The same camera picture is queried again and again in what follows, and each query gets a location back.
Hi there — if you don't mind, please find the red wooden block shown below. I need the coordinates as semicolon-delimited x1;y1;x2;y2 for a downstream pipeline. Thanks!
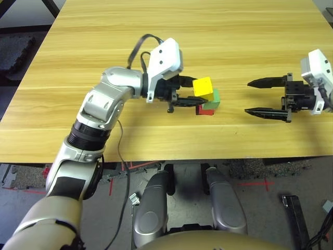
195;104;215;116

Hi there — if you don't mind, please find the black diagonal table strut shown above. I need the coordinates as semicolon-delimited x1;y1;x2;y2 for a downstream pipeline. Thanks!
44;0;60;18

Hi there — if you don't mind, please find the yellow wooden block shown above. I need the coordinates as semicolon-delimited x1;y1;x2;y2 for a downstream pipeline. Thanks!
193;77;214;102

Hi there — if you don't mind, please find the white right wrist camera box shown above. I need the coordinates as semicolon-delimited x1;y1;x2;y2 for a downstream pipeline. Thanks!
300;48;333;116

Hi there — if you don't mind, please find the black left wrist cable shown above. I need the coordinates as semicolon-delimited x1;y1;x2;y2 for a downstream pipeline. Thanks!
126;33;164;79

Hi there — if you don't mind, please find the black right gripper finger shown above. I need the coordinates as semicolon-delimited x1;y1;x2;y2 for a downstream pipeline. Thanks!
247;75;288;89
245;107;291;123

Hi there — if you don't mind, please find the speckled grey floor mat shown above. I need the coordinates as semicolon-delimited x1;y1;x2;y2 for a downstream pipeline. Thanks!
11;164;53;189
228;158;312;179

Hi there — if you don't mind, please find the grey robot leg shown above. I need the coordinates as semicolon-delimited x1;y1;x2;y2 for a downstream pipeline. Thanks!
133;170;174;248
205;166;248;235

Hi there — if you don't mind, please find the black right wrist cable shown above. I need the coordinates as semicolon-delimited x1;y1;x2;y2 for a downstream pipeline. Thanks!
318;87;333;109

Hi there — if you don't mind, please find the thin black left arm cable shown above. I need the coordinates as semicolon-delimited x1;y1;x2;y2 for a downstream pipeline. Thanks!
105;120;131;250

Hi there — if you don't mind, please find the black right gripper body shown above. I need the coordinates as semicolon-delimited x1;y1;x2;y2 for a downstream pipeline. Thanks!
280;72;319;123

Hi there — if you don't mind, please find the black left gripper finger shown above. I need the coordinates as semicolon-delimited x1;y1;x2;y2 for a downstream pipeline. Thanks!
170;95;209;108
178;75;198;88

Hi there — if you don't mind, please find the grey left robot leg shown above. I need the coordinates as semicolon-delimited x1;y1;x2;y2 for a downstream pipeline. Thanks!
133;170;174;248

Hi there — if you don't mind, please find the tan robot torso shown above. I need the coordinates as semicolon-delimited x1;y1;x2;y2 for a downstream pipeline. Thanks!
140;230;284;250

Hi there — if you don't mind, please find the black metal floor stand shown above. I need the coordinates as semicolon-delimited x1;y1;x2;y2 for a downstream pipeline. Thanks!
280;194;310;250

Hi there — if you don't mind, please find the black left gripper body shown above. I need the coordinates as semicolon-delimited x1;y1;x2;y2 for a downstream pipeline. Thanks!
155;75;182;114

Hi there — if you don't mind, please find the black foam floor mat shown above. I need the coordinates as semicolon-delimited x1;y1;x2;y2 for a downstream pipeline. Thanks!
0;35;36;72

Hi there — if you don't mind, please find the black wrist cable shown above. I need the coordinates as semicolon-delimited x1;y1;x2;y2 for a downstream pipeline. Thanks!
318;87;333;109
126;33;164;79

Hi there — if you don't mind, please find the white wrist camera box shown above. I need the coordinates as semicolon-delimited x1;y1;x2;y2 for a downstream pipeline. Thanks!
146;37;184;104
300;48;333;116

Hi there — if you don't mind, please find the grey right robot leg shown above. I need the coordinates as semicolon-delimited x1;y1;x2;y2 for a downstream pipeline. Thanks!
205;166;248;235

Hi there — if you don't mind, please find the black horizontal table bar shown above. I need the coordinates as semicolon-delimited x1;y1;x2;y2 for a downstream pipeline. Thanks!
0;23;53;34

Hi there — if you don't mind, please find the green wooden block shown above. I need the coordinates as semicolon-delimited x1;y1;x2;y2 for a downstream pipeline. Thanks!
202;88;221;110

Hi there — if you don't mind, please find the black robot waist joint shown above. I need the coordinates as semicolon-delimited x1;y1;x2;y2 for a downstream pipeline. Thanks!
168;223;214;234

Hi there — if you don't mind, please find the black floor cable bundle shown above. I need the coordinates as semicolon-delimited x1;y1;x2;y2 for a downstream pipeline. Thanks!
304;208;333;250

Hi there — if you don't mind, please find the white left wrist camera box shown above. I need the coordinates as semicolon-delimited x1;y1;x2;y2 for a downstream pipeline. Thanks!
146;37;184;104

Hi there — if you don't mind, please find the black mat with red lines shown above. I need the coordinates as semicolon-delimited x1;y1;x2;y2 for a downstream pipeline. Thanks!
124;160;163;171

